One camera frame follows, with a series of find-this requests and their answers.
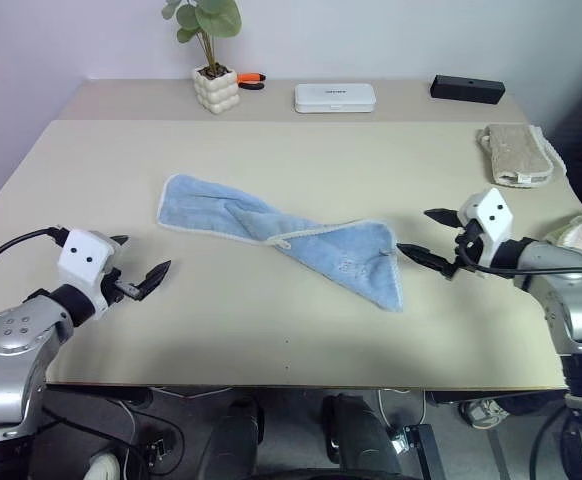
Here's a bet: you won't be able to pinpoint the green plant in white pot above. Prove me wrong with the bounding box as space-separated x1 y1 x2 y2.
161 0 244 116

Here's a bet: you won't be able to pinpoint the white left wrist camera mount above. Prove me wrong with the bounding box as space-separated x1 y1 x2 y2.
56 228 117 321

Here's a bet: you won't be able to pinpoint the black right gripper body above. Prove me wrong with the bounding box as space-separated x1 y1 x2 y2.
451 218 488 275

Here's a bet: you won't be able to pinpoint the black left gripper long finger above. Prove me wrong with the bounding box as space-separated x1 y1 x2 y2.
120 259 173 303

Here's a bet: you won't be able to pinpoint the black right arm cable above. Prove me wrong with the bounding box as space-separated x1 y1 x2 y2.
453 219 582 290

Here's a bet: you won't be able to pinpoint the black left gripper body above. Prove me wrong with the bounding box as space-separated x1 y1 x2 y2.
98 267 128 307

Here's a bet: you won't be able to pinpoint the folded beige towel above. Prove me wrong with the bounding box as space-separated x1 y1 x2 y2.
474 122 568 189

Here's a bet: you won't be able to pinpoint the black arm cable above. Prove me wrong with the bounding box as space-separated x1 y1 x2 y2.
0 226 68 304
453 219 582 290

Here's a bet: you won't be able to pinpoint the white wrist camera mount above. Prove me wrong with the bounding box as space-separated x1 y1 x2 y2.
457 187 516 270
56 228 117 321

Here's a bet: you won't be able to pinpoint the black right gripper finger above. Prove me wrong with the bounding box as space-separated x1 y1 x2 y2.
396 243 460 281
423 208 465 230

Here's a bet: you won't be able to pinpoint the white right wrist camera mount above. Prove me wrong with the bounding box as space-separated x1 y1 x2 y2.
457 187 516 270

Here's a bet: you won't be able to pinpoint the black rectangular box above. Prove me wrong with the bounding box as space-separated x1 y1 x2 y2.
429 74 507 106

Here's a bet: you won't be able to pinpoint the black table frame leg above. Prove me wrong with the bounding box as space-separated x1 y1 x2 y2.
402 423 448 480

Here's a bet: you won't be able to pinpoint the dark rounded shape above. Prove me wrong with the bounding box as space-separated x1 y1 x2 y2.
322 393 405 480
202 396 265 480

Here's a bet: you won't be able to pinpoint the thin white cable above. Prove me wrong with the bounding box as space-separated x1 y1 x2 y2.
376 388 398 432

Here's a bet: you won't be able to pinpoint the orange and black pliers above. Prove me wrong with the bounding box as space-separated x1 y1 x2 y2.
236 72 267 92

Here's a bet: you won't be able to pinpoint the white rectangular case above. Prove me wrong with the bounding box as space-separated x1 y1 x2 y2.
292 82 377 115

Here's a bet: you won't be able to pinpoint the grey sneaker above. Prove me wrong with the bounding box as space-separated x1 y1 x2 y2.
457 397 513 431

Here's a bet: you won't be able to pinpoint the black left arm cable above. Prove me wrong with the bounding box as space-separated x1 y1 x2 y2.
0 226 68 304

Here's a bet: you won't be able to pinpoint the light blue towel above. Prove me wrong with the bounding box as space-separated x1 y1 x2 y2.
156 172 405 314

